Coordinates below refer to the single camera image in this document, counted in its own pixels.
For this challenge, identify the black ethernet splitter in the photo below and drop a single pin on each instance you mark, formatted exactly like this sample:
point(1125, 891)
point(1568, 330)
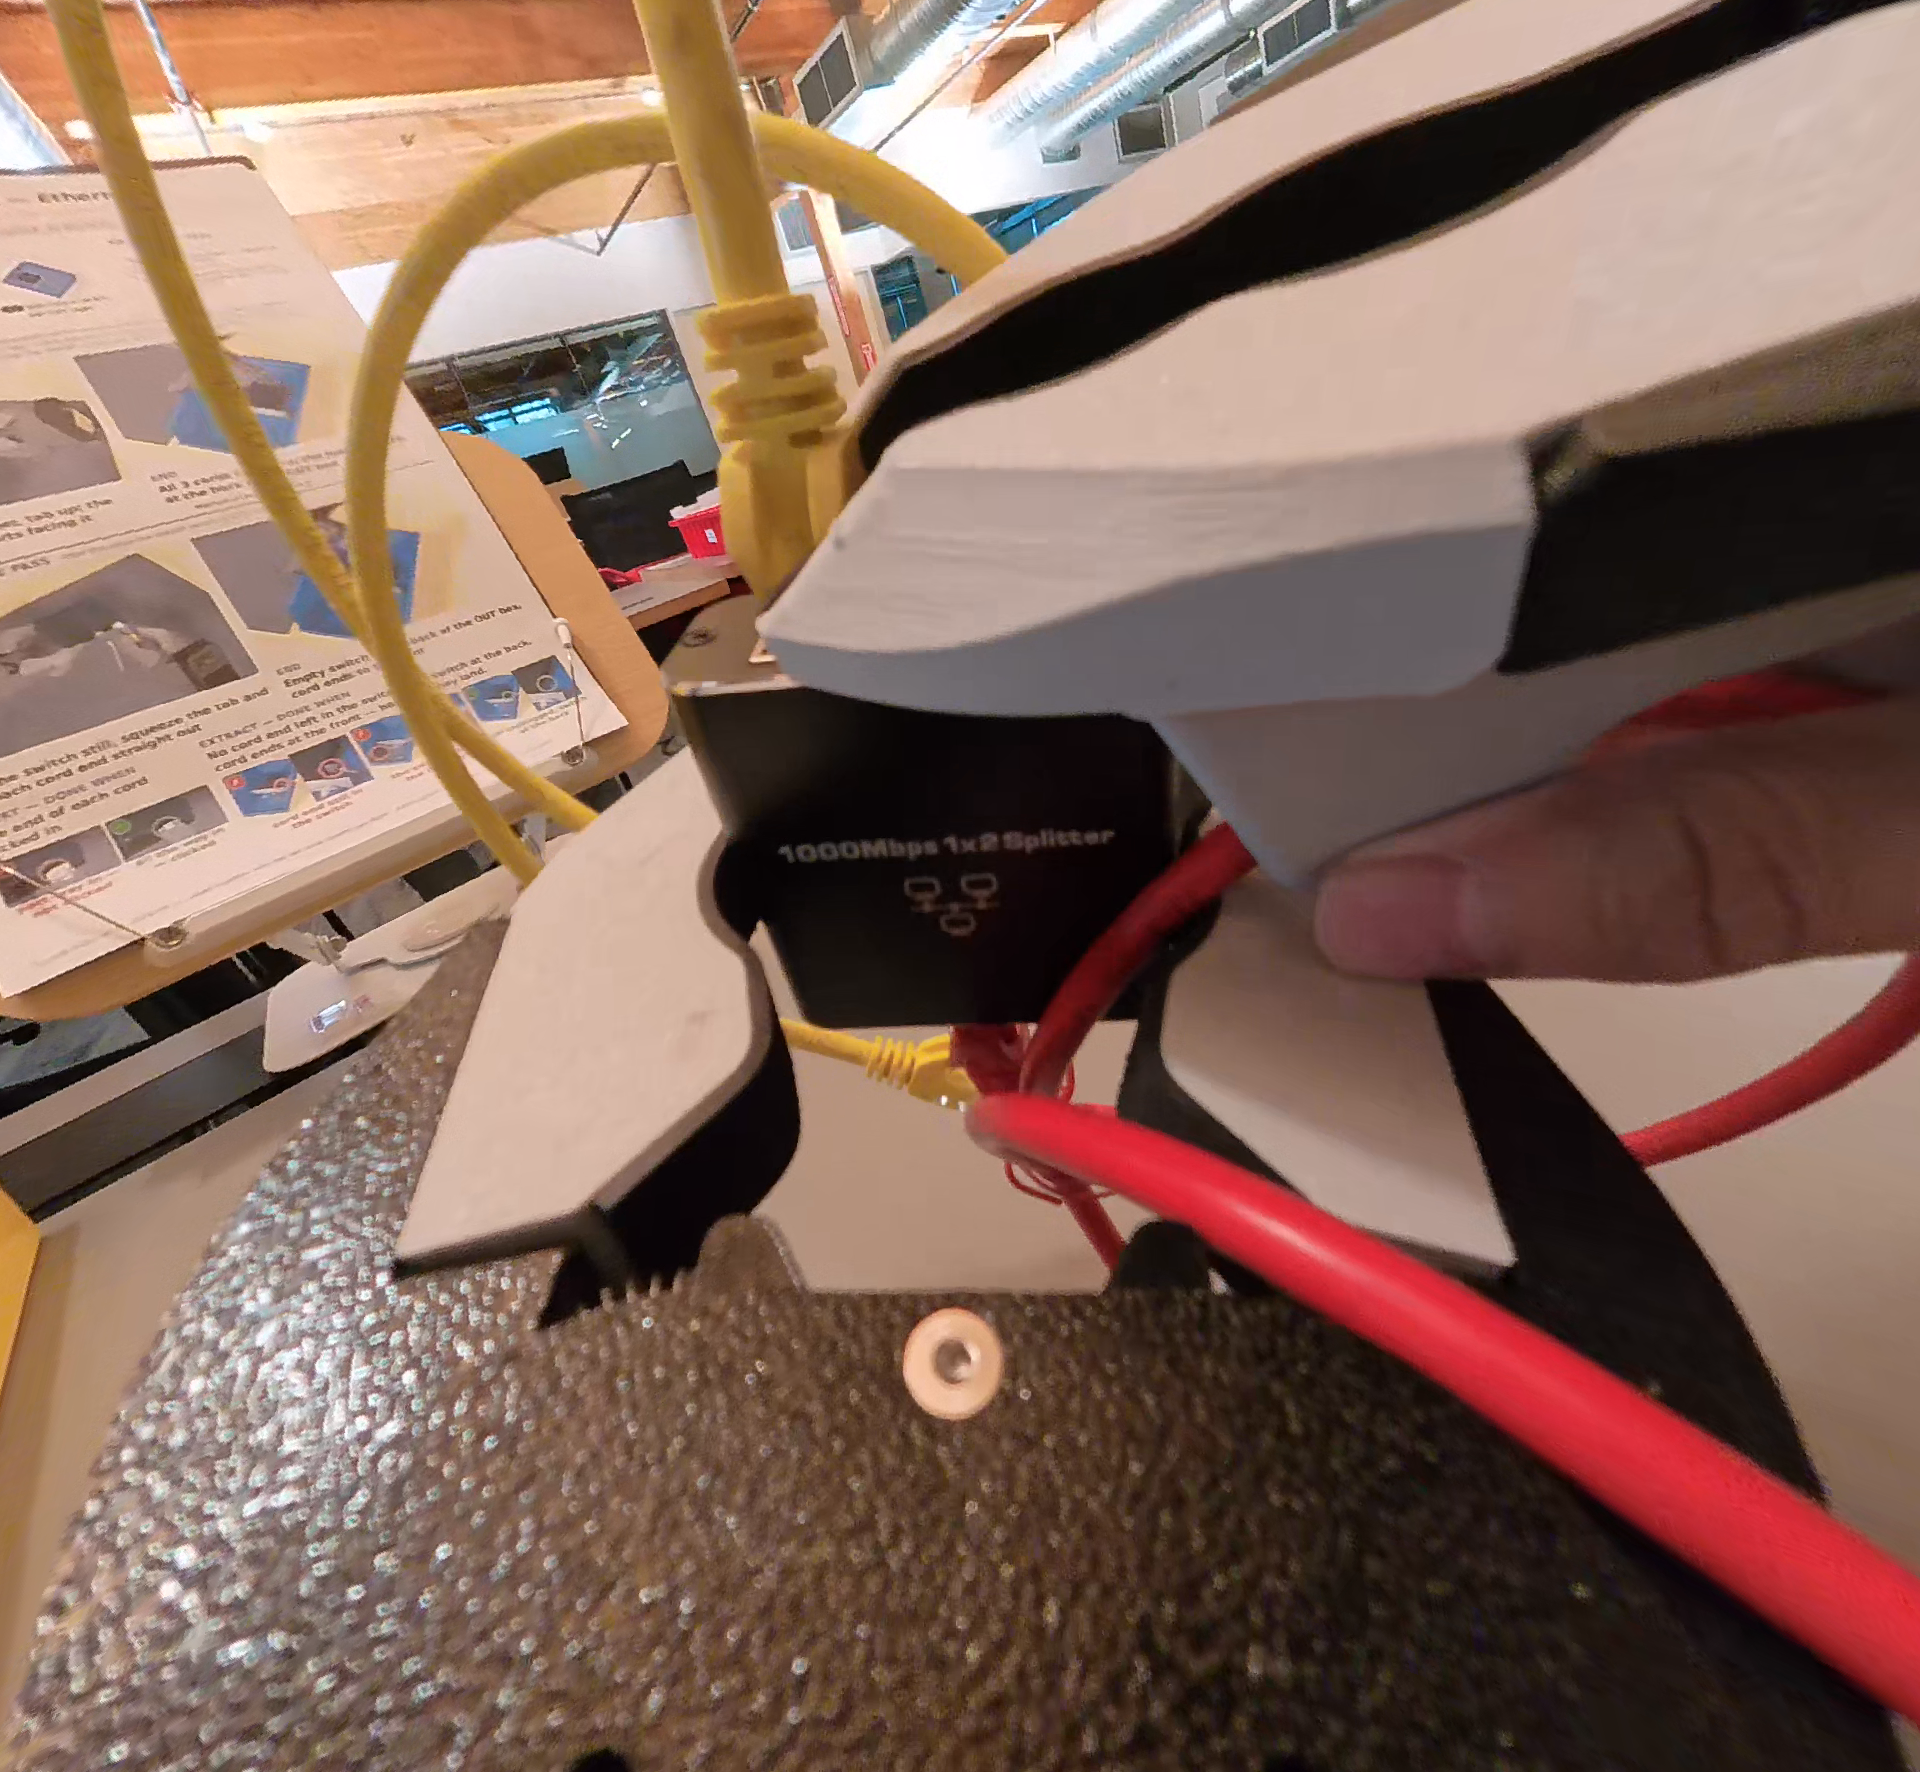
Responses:
point(931, 781)

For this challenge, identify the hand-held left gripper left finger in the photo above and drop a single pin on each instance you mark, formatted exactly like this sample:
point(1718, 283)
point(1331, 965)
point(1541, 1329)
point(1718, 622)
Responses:
point(601, 1036)

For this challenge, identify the red plastic bin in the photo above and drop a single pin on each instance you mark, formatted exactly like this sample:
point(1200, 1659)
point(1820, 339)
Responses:
point(705, 533)

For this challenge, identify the instruction sheet on clipboard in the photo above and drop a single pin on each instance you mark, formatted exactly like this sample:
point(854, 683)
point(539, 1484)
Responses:
point(624, 647)

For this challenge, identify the person's right hand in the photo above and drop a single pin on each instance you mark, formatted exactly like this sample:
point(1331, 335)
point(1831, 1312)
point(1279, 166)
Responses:
point(1650, 871)

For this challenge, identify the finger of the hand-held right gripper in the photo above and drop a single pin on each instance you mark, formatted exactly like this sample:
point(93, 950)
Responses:
point(1274, 451)
point(1349, 62)

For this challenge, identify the wooden work table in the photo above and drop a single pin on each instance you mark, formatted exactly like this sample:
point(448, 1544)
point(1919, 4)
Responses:
point(676, 589)

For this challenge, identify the yellow plastic bin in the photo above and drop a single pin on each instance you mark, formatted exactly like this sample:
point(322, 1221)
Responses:
point(14, 1293)

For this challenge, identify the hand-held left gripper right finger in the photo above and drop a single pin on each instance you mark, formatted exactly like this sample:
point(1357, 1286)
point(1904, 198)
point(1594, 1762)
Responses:
point(1335, 1096)

